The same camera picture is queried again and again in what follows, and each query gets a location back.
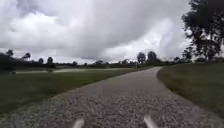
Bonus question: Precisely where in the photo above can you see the large dark tree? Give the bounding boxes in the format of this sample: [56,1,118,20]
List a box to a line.
[181,0,224,63]

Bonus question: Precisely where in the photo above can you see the grass slope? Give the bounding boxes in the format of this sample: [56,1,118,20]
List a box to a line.
[156,62,224,118]

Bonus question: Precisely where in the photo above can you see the pale water pond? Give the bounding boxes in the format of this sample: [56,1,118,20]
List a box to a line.
[14,67,131,75]

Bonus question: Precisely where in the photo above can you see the grey gravel path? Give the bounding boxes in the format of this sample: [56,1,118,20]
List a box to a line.
[0,66,224,128]

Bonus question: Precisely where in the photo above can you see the grass field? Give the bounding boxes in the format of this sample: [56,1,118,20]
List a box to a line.
[0,67,148,115]

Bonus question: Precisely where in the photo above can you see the robot's own part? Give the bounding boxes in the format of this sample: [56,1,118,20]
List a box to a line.
[143,115,158,128]
[72,118,86,128]

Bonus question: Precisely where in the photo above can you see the distant row of trees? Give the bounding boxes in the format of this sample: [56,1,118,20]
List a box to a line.
[0,49,198,71]

